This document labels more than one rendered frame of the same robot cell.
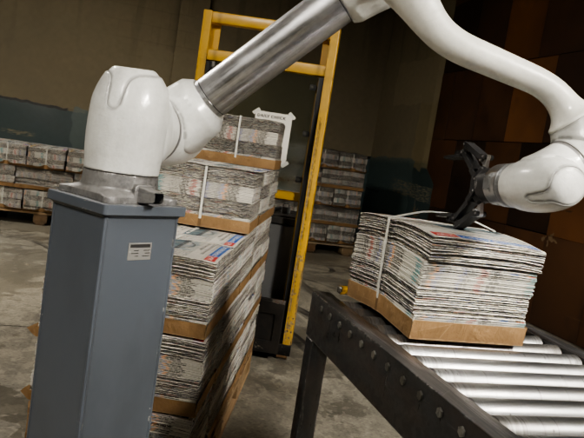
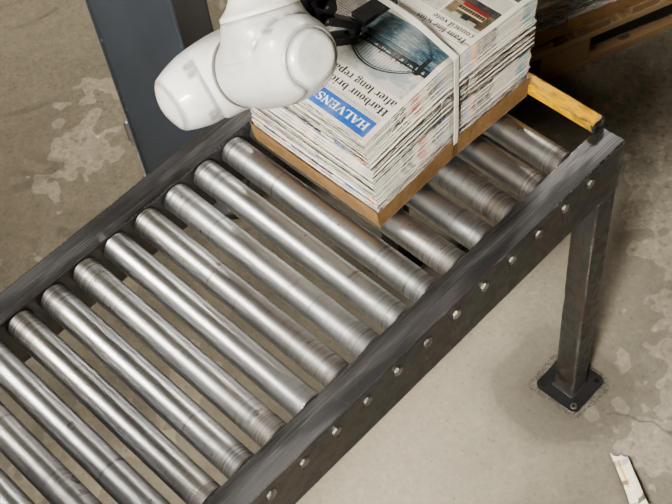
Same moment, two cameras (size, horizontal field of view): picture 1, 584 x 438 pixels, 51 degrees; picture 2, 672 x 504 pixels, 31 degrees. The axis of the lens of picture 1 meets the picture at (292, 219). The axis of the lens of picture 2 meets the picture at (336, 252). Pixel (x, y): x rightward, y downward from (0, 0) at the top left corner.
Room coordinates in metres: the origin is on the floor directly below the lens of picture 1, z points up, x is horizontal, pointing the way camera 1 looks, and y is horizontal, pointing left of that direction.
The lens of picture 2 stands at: (0.85, -1.58, 2.35)
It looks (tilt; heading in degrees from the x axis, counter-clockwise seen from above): 55 degrees down; 69
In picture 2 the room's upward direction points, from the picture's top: 9 degrees counter-clockwise
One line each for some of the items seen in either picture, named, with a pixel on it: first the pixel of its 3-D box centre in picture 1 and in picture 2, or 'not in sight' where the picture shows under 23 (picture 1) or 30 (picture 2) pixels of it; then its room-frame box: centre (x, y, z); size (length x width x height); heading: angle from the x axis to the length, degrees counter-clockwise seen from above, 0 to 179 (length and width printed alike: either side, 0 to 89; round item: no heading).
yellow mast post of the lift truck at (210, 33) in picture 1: (191, 171); not in sight; (3.40, 0.60, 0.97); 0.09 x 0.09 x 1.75; 87
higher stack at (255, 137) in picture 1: (227, 248); not in sight; (2.94, 0.29, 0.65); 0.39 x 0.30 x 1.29; 87
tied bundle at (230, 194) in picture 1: (209, 195); not in sight; (2.35, 0.33, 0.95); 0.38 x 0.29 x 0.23; 88
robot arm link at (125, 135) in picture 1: (130, 119); not in sight; (1.28, 0.37, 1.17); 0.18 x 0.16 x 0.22; 170
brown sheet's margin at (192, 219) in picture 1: (207, 216); not in sight; (2.35, 0.33, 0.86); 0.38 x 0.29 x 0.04; 88
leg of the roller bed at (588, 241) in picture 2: not in sight; (581, 297); (1.71, -0.59, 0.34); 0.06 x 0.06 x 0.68; 17
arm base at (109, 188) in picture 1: (125, 186); not in sight; (1.26, 0.35, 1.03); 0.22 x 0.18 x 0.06; 53
